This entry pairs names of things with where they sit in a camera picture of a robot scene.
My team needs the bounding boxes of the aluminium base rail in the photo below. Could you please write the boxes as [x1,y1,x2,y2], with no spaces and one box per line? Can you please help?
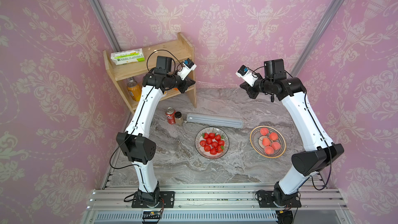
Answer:
[82,183,354,224]

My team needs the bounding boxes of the red cola can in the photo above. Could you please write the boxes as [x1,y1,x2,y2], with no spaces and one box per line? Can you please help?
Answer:
[165,107,176,124]

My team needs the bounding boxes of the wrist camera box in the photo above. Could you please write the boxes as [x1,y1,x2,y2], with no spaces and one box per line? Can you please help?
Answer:
[236,65,262,87]
[177,59,197,80]

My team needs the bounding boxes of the aluminium corner frame post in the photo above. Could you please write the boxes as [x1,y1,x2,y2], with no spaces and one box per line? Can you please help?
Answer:
[89,0,121,51]
[291,0,344,76]

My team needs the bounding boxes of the green white carton box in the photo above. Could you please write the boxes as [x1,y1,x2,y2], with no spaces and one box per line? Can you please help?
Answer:
[110,48,145,65]

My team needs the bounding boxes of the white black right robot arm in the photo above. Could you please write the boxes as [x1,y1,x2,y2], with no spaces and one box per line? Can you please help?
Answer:
[236,59,344,208]

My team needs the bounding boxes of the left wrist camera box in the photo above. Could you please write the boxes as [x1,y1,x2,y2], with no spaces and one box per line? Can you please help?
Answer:
[177,59,197,80]

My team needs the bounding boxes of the orange drink can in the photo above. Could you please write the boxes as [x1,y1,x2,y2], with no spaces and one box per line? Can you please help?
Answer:
[126,80,142,102]

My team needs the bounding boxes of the wooden two-tier shelf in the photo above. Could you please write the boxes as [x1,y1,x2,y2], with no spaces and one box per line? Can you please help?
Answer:
[103,33,195,114]

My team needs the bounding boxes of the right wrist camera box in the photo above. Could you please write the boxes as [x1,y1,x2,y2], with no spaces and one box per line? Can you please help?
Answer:
[236,65,262,87]

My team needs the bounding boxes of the striped plate of peaches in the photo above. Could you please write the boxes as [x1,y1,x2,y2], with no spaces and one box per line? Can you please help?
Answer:
[249,125,286,159]

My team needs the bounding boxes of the cream plastic wrap dispenser box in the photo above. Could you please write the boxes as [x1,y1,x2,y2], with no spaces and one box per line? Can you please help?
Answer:
[187,113,244,129]

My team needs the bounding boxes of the aluminium corner frame post right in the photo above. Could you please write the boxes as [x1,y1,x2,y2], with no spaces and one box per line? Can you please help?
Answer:
[291,0,344,76]

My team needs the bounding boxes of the aluminium corner frame post left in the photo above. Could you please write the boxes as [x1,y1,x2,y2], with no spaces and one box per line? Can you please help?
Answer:
[89,0,121,51]

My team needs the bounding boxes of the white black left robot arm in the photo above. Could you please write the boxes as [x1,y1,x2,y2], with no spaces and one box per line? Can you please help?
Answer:
[116,56,197,207]

